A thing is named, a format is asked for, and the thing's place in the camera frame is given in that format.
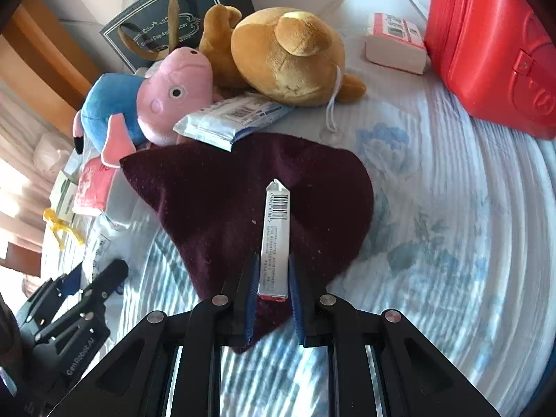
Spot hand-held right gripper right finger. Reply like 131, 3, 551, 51
289, 253, 501, 417

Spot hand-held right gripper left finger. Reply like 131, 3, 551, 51
50, 252, 261, 417

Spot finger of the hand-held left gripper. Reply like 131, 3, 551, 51
80, 260, 129, 313
26, 264, 84, 313

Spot long white red-ended box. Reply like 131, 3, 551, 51
257, 178, 291, 301

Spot maroon knit hat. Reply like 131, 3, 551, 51
119, 134, 375, 354

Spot clear plastic packet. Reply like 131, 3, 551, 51
82, 221, 114, 279

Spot yellow small toy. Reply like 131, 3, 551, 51
42, 207, 85, 246

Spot green white box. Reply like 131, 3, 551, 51
49, 169, 79, 222

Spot pink tissue pack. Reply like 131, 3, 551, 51
73, 156, 118, 215

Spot sheer white curtain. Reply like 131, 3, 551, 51
0, 82, 74, 270

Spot blue-bodied pink pig plush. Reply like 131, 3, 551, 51
73, 47, 213, 169

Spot white blue wipe pack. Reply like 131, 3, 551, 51
173, 96, 296, 152

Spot brown bear plush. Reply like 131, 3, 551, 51
199, 4, 366, 144

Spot red white tissue pack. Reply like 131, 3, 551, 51
364, 12, 428, 74

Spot dark gift bag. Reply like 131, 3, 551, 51
100, 0, 255, 74

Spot red bear suitcase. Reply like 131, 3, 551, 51
423, 0, 556, 140

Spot wooden wall frame post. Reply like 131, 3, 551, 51
0, 0, 100, 109

